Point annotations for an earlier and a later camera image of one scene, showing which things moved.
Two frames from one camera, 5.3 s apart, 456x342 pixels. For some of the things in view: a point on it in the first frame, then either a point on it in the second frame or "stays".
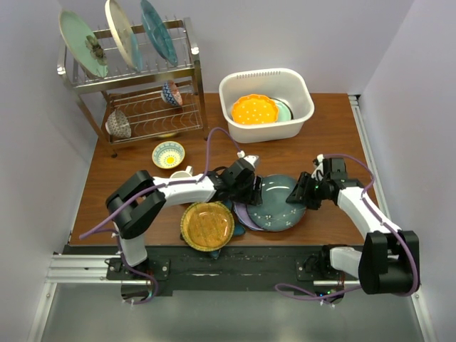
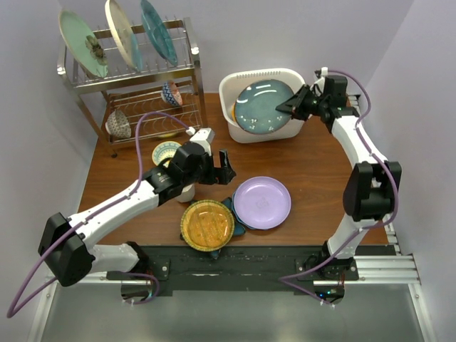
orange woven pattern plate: (207, 226) stays
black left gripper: (248, 199) → (221, 175)
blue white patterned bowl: (171, 93) stays
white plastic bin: (264, 106) stays
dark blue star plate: (238, 229) stays
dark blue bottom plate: (276, 214) → (255, 107)
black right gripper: (298, 193) → (293, 107)
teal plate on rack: (158, 33) stays
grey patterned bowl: (117, 125) stays
